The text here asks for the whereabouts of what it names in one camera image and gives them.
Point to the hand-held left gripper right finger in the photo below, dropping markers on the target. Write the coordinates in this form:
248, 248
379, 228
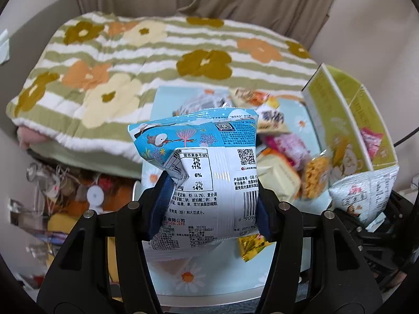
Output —
263, 216

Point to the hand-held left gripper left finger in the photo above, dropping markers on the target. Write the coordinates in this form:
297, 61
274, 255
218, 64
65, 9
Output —
160, 212

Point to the gold foil snack packet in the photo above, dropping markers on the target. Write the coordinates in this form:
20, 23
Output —
255, 247

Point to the beige snack packet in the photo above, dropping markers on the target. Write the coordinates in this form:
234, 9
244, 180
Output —
278, 176

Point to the white printed snack packet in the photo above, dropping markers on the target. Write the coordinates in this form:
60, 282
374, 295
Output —
360, 186

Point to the orange noodle snack packet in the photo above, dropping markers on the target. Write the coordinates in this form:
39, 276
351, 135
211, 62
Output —
316, 176

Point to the blue white shrimp chip packet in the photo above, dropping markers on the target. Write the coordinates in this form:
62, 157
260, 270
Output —
212, 170

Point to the pink white snack packet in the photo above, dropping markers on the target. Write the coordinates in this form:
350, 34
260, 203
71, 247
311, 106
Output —
288, 147

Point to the white purple lettered snack packet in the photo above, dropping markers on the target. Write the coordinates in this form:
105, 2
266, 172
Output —
271, 121

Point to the small pink snack packet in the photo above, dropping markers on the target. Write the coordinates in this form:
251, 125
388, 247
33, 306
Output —
371, 142

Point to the clear grey snack packet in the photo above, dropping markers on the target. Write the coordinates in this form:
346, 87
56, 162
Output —
199, 103

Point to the orange printed snack packet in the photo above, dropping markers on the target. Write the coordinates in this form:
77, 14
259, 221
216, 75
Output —
248, 97

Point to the yellow-green cardboard box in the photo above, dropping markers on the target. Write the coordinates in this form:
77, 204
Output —
327, 104

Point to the white round disc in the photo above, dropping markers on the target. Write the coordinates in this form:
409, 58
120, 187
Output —
95, 197

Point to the light blue daisy tray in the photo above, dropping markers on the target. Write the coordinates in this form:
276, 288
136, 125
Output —
193, 278

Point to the yellow box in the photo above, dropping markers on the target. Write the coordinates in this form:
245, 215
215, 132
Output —
59, 224

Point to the pink cloth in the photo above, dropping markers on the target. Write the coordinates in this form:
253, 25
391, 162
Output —
32, 137

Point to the striped floral blanket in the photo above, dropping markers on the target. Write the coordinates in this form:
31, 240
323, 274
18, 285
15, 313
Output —
131, 55

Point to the white paper item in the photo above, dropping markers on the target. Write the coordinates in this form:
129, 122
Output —
4, 45

